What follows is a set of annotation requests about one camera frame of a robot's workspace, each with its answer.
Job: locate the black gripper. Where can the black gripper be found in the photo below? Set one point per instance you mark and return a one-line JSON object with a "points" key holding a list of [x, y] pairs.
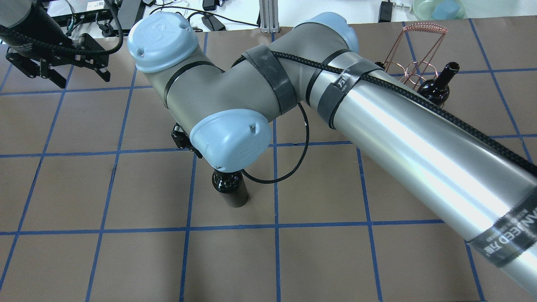
{"points": [[178, 138]]}

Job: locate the black adaptive gripper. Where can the black adaptive gripper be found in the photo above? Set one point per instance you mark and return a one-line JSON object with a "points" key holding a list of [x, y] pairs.
{"points": [[31, 63]]}

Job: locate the dark wine bottle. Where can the dark wine bottle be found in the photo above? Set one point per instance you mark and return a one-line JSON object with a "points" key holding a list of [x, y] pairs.
{"points": [[231, 187]]}

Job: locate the dark wine bottle front basket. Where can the dark wine bottle front basket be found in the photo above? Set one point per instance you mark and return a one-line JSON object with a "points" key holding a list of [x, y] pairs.
{"points": [[437, 90]]}

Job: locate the brown paper mat blue grid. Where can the brown paper mat blue grid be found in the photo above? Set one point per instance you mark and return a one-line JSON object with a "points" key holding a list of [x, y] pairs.
{"points": [[97, 205]]}

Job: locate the black power adapter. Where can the black power adapter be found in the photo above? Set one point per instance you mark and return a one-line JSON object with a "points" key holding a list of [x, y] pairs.
{"points": [[385, 11]]}

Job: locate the green glass plate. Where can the green glass plate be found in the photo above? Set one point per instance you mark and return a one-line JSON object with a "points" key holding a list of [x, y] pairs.
{"points": [[426, 10]]}

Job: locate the blue foam cube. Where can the blue foam cube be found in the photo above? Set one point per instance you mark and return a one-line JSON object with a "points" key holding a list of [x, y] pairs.
{"points": [[446, 10]]}

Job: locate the aluminium frame post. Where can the aluminium frame post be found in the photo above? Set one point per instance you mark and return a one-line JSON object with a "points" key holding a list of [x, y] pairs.
{"points": [[269, 17]]}

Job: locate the copper wire wine basket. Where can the copper wire wine basket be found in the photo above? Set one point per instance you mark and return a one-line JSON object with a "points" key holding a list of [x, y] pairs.
{"points": [[413, 52]]}

